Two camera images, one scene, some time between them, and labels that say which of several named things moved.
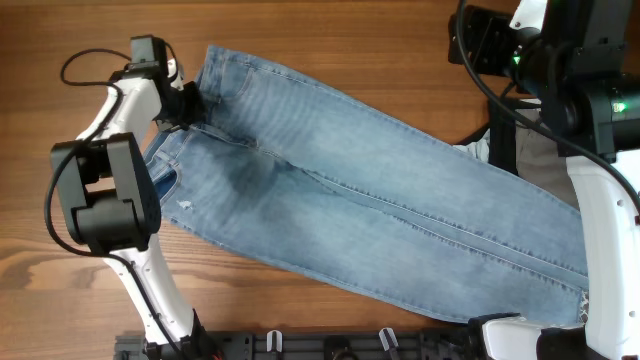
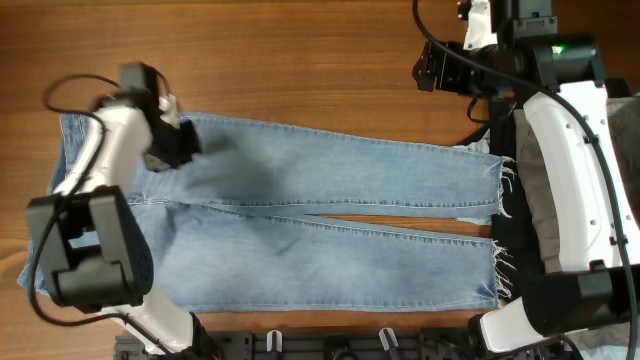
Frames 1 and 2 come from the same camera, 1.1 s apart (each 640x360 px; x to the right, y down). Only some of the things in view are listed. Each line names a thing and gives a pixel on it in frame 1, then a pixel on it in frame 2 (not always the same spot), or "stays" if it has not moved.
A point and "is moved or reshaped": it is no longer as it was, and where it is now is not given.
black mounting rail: [319, 344] stays
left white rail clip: [274, 341] stays
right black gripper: [494, 28] to [448, 79]
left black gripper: [199, 107] to [190, 146]
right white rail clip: [388, 338] stays
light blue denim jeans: [270, 157] is moved or reshaped
